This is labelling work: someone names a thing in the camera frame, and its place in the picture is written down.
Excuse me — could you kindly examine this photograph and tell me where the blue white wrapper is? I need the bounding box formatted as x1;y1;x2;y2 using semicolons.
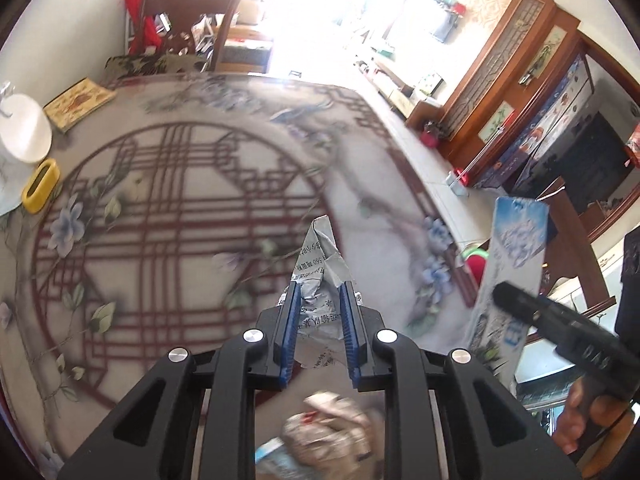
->
255;437;306;480

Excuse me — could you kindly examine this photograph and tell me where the wooden chair with green cushion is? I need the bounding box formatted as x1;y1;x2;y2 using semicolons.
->
102;0;246;81

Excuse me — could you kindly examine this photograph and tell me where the broom with dustpan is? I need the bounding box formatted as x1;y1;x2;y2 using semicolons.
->
447;150;486;195

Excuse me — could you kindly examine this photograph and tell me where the colourful door curtain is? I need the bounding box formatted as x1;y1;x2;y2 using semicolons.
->
480;55;601;191

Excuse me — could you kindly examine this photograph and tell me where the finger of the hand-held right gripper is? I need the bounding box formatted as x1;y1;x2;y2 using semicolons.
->
492;281;545;323

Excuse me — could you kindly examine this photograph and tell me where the wooden room divider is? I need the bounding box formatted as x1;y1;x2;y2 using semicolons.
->
405;0;581;166

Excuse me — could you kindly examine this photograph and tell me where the red garment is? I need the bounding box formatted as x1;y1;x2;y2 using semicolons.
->
125;0;171;56

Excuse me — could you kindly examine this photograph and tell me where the wall television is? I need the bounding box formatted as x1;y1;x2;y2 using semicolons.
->
432;10;456;43

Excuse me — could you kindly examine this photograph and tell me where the blue white long carton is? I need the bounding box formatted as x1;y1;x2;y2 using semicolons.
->
462;195;551;391

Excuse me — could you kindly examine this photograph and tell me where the low television cabinet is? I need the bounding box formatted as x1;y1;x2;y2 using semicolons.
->
360;50;443;118

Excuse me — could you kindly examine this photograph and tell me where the red flower pot with plant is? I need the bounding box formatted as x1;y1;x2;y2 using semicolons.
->
420;120;443;148

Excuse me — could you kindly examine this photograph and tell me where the person's right hand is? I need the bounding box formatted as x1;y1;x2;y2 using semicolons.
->
552;375;640;480

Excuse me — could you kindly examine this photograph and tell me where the patterned yellow book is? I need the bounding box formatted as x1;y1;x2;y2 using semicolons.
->
42;77;117;133

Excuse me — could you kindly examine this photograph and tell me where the crumpled beige paper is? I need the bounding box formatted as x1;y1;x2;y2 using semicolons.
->
282;392;386;480

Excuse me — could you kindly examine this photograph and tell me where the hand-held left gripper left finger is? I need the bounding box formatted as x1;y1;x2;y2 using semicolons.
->
57;282;302;480

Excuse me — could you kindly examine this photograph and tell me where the yellow plastic holder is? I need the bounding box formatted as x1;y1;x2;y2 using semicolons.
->
22;159;61;213

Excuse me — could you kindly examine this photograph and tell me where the silver wrapper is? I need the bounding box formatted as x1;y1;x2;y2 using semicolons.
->
286;215;363;368

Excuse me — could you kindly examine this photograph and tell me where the wall shelf with bowls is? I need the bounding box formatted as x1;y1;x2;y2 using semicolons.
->
427;0;468;17

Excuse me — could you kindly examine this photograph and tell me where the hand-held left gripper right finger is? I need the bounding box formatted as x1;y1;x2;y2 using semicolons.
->
340;282;583;480

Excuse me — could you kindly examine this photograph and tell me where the dark carved wooden chair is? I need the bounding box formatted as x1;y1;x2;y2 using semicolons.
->
537;190;618;321

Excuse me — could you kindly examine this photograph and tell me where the red bin with green rim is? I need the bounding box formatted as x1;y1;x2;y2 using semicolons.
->
462;245;491;286

